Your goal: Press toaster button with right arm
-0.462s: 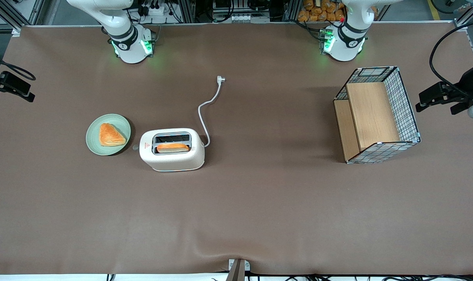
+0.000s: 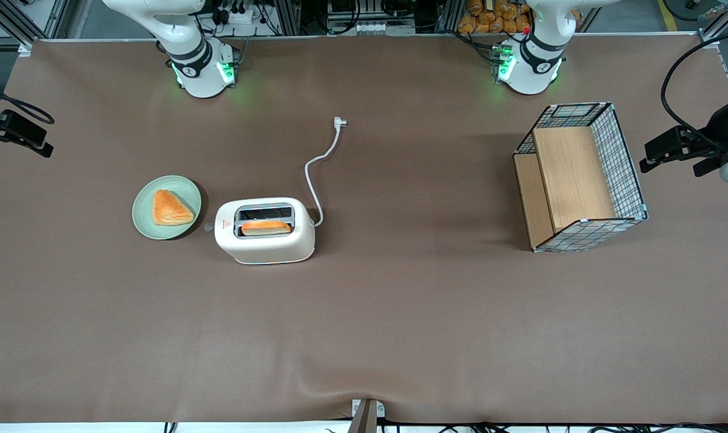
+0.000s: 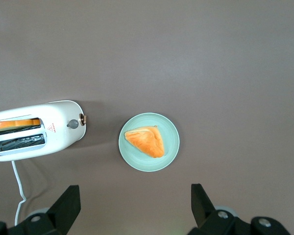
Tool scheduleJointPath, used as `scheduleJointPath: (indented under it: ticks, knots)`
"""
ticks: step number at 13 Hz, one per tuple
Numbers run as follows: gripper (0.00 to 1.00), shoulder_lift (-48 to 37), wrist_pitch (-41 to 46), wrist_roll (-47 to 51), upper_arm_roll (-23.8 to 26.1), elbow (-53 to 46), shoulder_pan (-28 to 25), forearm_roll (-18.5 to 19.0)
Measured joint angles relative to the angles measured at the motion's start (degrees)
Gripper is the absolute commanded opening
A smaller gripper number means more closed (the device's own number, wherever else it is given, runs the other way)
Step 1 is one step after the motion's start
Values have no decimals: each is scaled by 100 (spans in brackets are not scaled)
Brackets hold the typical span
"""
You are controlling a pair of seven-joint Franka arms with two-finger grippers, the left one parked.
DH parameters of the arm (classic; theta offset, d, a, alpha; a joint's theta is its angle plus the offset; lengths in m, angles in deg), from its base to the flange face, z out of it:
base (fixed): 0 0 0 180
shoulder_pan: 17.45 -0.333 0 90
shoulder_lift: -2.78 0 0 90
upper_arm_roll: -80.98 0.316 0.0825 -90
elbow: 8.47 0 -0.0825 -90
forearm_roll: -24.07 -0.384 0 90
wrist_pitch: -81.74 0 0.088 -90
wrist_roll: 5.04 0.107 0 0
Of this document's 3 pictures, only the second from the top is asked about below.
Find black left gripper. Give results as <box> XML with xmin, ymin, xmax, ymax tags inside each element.
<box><xmin>640</xmin><ymin>90</ymin><xmax>728</xmax><ymax>177</ymax></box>

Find toast slice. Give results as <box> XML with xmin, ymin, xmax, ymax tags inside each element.
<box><xmin>241</xmin><ymin>220</ymin><xmax>292</xmax><ymax>236</ymax></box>

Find brown table cover mat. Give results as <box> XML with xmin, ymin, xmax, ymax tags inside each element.
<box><xmin>0</xmin><ymin>33</ymin><xmax>728</xmax><ymax>425</ymax></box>

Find black wire basket checked liner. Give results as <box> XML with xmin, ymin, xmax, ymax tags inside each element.
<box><xmin>513</xmin><ymin>102</ymin><xmax>649</xmax><ymax>253</ymax></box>

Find white toaster power cord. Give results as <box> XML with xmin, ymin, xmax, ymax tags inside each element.
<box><xmin>304</xmin><ymin>117</ymin><xmax>348</xmax><ymax>228</ymax></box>

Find white power strip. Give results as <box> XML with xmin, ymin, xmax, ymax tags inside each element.
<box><xmin>219</xmin><ymin>3</ymin><xmax>263</xmax><ymax>26</ymax></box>

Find triangular orange pastry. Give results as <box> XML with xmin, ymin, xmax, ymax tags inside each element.
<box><xmin>153</xmin><ymin>189</ymin><xmax>195</xmax><ymax>227</ymax></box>

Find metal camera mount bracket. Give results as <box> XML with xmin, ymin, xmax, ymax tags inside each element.
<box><xmin>349</xmin><ymin>398</ymin><xmax>386</xmax><ymax>433</ymax></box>

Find bag of orange bread rolls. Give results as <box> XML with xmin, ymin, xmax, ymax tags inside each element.
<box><xmin>457</xmin><ymin>0</ymin><xmax>583</xmax><ymax>35</ymax></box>

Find pale green round plate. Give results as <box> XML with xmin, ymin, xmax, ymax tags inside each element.
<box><xmin>132</xmin><ymin>175</ymin><xmax>203</xmax><ymax>241</ymax></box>

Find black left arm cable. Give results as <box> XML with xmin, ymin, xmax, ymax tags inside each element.
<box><xmin>661</xmin><ymin>27</ymin><xmax>728</xmax><ymax>151</ymax></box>

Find white two-slot toaster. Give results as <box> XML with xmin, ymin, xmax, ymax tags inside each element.
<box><xmin>214</xmin><ymin>197</ymin><xmax>316</xmax><ymax>265</ymax></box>

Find aluminium frame post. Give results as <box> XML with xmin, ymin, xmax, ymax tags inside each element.
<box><xmin>438</xmin><ymin>0</ymin><xmax>464</xmax><ymax>34</ymax></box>
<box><xmin>278</xmin><ymin>0</ymin><xmax>302</xmax><ymax>37</ymax></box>

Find light wooden shelf insert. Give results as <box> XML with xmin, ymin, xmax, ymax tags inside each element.
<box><xmin>513</xmin><ymin>126</ymin><xmax>617</xmax><ymax>250</ymax></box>

